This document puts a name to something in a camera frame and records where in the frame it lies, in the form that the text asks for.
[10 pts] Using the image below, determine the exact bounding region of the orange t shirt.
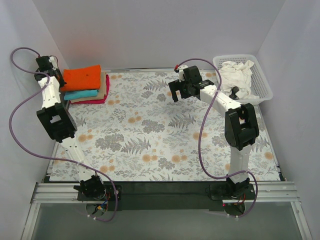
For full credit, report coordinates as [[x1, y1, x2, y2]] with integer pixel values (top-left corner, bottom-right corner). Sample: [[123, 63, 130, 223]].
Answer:
[[60, 64, 101, 92]]

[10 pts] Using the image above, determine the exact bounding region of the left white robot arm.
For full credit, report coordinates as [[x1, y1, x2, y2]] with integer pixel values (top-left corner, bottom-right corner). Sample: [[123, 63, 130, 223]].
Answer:
[[34, 55, 107, 200]]

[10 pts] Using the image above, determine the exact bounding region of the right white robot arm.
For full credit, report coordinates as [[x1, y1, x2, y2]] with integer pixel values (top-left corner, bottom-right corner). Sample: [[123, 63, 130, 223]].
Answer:
[[168, 65, 259, 199]]

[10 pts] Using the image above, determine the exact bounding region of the folded cyan t shirt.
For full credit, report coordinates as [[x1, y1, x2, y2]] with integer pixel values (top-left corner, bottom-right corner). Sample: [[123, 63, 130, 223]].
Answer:
[[64, 89, 99, 101]]

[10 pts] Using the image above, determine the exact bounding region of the white t shirt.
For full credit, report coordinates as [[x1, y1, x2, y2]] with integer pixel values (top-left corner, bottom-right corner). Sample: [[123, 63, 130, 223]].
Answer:
[[219, 60, 260, 100]]

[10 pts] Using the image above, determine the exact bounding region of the white plastic basket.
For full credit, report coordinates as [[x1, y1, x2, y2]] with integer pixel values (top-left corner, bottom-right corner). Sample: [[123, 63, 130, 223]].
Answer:
[[212, 54, 273, 105]]

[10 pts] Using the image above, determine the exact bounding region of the folded magenta t shirt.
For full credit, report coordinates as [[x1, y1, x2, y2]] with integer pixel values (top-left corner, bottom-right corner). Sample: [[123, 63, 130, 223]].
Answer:
[[70, 74, 110, 105]]

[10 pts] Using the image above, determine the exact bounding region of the floral table mat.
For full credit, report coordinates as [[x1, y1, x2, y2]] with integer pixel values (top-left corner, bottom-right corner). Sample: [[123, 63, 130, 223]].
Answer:
[[49, 70, 281, 182]]

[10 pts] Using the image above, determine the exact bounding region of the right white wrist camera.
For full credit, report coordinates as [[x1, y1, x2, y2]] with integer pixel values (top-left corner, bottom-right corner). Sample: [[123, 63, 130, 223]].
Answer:
[[174, 64, 188, 82]]

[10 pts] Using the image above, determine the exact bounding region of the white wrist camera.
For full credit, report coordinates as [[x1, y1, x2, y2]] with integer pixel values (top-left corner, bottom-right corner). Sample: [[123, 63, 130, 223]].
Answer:
[[174, 64, 188, 82], [49, 55, 59, 70]]

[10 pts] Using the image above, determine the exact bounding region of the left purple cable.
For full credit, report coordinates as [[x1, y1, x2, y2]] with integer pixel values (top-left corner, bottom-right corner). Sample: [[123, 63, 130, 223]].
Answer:
[[8, 47, 118, 223]]

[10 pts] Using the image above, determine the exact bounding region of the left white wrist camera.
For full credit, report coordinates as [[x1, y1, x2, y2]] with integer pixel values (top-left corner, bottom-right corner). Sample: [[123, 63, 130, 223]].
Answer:
[[49, 55, 59, 70]]

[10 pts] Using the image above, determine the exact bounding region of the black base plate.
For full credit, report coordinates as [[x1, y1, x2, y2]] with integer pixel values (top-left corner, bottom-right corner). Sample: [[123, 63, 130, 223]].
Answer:
[[77, 180, 256, 211]]

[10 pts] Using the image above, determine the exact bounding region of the aluminium frame rail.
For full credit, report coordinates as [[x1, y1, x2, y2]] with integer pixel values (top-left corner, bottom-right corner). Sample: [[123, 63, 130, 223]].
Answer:
[[31, 181, 301, 203]]

